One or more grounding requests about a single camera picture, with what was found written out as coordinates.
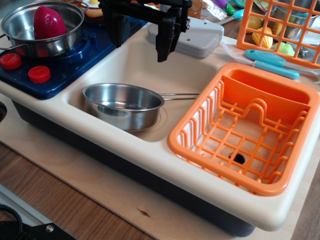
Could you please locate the cream toy sink unit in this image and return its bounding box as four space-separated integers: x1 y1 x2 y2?
0 25 320 237

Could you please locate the amber glass toy pan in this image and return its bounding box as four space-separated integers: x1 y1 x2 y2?
68 0 104 24

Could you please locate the black bracket with screw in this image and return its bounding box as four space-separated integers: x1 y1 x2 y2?
13 223 76 240

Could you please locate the teal handled toy knife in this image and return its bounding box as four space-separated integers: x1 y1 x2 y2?
244 49 320 76

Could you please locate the orange grid basket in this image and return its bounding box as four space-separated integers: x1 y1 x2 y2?
236 0 320 69

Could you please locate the toy fried egg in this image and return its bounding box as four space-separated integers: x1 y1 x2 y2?
83 0 100 8

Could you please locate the blue toy stove top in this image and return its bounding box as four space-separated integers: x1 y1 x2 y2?
0 16 149 100

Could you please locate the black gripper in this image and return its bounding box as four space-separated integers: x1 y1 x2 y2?
99 0 193 63

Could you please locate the right red stove knob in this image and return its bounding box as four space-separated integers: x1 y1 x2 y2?
28 65 52 84

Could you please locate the small steel frying pan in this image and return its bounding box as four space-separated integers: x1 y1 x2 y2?
81 83 198 132

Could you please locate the left red stove knob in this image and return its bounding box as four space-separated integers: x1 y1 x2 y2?
0 53 23 70

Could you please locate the magenta toy sweet potato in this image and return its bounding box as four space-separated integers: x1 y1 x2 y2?
33 5 67 40

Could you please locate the yellow toy corn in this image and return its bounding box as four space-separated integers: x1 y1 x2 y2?
251 27 273 49

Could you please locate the purple toy eggplant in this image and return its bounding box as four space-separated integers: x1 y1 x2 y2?
212 0 236 16

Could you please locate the grey toy faucet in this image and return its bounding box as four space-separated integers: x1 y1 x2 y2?
147 16 225 59

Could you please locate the red stove knob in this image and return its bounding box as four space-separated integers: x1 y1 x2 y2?
0 53 23 70
28 65 52 84

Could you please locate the orange plastic drying rack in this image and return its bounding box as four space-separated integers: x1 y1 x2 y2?
167 63 320 197

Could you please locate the steel pot with handles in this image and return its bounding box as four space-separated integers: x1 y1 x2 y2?
1 0 89 58

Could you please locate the black braided cable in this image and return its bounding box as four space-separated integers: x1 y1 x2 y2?
0 203 25 240

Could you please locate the teal toy utensil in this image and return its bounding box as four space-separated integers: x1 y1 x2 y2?
252 60 300 80

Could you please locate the yellow toy lemon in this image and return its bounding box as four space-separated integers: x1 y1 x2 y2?
247 15 262 30

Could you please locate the plywood base board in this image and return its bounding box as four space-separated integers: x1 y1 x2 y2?
0 94 320 240

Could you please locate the green toy vegetable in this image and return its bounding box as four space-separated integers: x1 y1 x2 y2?
274 42 295 57

